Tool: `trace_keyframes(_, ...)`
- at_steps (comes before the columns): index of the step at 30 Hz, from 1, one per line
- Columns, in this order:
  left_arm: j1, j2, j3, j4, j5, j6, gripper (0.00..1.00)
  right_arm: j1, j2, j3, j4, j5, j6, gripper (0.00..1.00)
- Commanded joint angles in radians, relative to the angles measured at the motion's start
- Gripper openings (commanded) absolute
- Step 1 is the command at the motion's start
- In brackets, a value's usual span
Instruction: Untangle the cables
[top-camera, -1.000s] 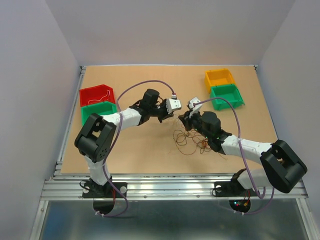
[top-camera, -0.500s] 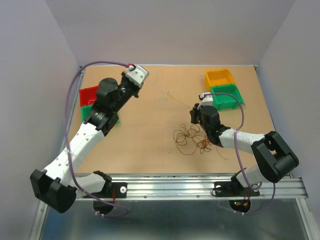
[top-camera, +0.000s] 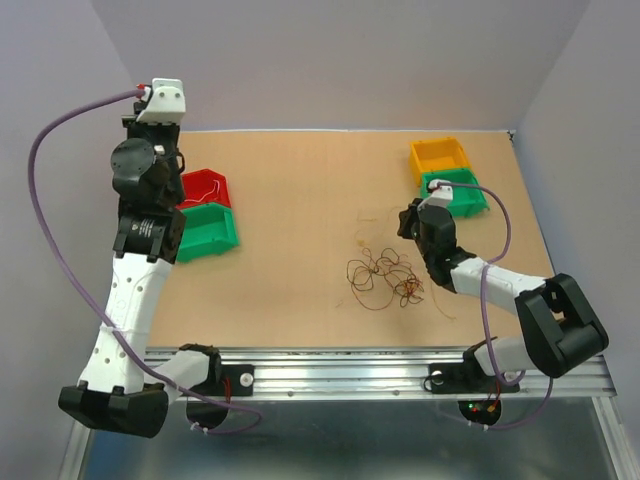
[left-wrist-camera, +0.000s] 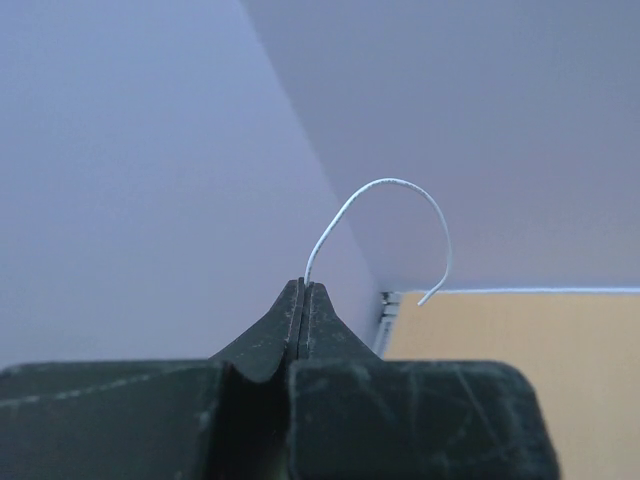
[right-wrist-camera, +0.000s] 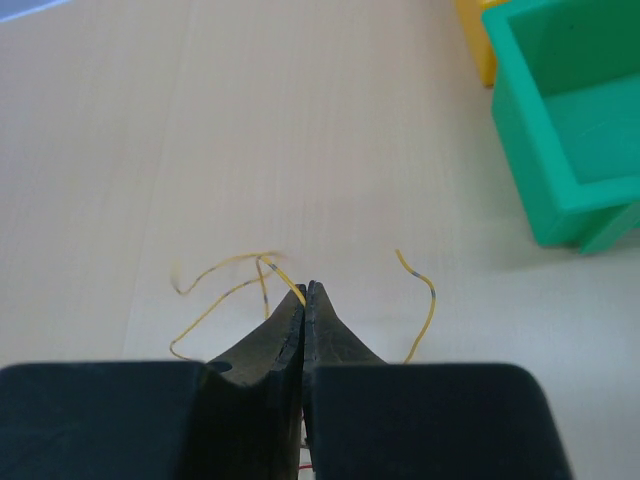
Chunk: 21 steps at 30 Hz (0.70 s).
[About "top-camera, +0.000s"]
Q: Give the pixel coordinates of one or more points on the aluminium frame rail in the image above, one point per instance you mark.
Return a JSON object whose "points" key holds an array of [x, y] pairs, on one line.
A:
{"points": [[339, 379]]}

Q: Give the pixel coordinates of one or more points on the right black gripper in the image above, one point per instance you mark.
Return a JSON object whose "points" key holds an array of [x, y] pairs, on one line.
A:
{"points": [[406, 216]]}

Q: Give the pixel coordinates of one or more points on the red plastic bin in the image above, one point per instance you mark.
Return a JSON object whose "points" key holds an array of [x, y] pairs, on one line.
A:
{"points": [[204, 186]]}

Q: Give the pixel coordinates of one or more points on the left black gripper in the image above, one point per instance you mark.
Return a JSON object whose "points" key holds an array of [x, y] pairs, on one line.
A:
{"points": [[138, 128]]}

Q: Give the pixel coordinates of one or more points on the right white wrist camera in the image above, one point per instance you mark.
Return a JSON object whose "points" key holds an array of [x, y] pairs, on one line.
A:
{"points": [[440, 194]]}

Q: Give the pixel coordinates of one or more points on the green plastic bin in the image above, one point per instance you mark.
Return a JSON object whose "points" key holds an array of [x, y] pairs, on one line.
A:
{"points": [[210, 230], [467, 202]]}

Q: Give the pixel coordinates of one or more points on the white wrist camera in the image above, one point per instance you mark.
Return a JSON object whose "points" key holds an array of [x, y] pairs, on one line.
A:
{"points": [[163, 102], [440, 194]]}

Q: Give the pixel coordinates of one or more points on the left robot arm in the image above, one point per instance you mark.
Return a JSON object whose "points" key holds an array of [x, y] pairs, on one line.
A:
{"points": [[116, 392]]}

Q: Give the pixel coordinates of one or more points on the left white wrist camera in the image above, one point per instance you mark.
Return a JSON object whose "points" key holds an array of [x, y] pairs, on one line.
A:
{"points": [[163, 102]]}

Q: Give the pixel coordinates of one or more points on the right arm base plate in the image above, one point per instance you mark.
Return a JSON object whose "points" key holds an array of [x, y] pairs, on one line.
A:
{"points": [[450, 378]]}

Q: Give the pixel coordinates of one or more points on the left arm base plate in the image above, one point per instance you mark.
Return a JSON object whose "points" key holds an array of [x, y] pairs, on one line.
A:
{"points": [[228, 380]]}

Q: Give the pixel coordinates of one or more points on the yellow plastic bin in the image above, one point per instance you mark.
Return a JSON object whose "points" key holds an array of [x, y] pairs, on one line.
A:
{"points": [[434, 155]]}

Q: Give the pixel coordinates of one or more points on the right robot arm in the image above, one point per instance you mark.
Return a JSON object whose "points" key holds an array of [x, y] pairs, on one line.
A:
{"points": [[559, 328]]}

